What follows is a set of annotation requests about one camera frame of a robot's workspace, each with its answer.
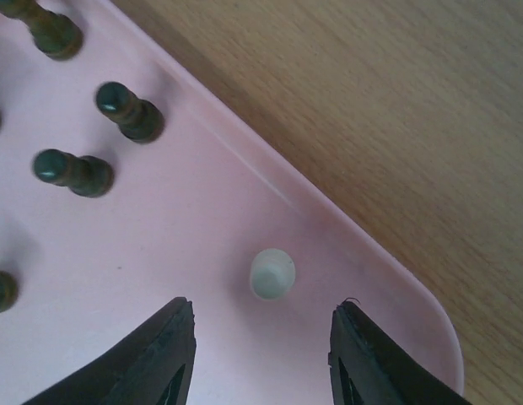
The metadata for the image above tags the dark chess pawn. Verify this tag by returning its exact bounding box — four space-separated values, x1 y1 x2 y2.
32 148 115 198
94 82 165 144
0 271 19 313

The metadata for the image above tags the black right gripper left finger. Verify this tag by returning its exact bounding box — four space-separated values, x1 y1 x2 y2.
27 297 197 404

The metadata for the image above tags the white chess pawn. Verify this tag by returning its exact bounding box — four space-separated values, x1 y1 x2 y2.
249 248 296 300

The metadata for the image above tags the pink plastic tray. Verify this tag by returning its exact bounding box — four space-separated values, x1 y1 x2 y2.
0 1 464 404

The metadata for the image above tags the dark chess rook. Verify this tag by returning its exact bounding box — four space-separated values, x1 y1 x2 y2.
0 0 84 61

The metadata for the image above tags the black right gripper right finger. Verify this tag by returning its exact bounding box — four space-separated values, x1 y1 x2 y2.
328 300 468 405

